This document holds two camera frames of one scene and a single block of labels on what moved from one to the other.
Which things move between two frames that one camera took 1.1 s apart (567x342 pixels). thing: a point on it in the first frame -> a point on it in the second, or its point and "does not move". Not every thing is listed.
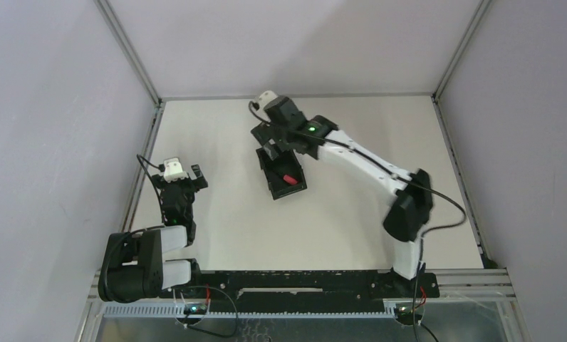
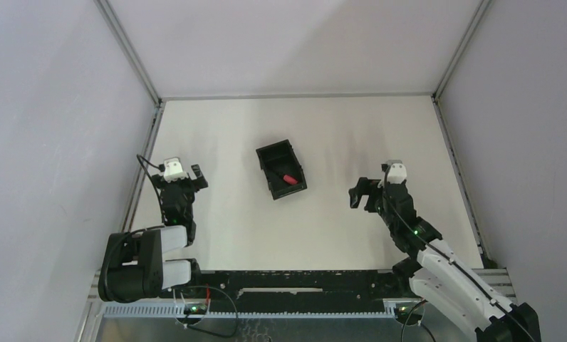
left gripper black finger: x=201 y=182 does not move
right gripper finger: x=271 y=151 -> x=362 y=189
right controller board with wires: x=411 y=315 does not move
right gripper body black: x=272 y=132 -> x=375 y=204
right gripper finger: x=261 y=137 -> x=373 y=187
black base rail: x=291 y=291 does not move
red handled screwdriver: x=290 y=179 does not move
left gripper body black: x=180 y=184 does not move
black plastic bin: x=284 y=174 does not move
